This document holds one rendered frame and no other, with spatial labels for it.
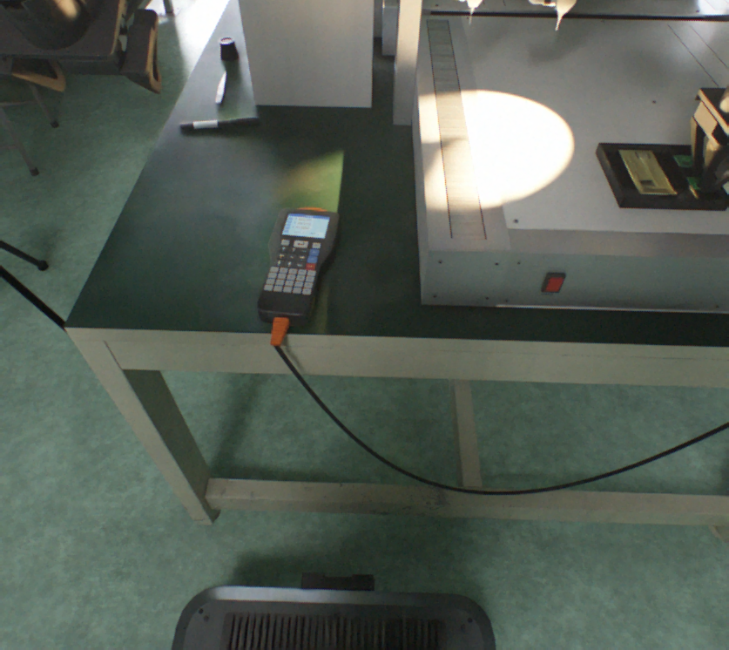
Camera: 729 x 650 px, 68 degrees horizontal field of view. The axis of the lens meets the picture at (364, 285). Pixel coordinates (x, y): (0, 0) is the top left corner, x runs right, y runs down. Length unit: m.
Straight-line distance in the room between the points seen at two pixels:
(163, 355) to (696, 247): 0.65
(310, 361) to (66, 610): 0.89
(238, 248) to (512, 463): 0.93
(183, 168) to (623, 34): 0.82
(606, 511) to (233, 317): 0.90
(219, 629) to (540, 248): 0.78
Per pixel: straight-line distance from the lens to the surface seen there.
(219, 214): 0.83
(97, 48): 0.53
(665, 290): 0.73
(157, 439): 0.98
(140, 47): 0.54
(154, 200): 0.88
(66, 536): 1.48
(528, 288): 0.67
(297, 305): 0.65
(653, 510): 1.34
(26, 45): 0.56
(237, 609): 1.05
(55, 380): 1.71
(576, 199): 0.72
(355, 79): 1.03
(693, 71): 1.10
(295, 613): 1.04
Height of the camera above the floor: 1.28
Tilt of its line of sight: 48 degrees down
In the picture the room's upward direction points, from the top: 1 degrees clockwise
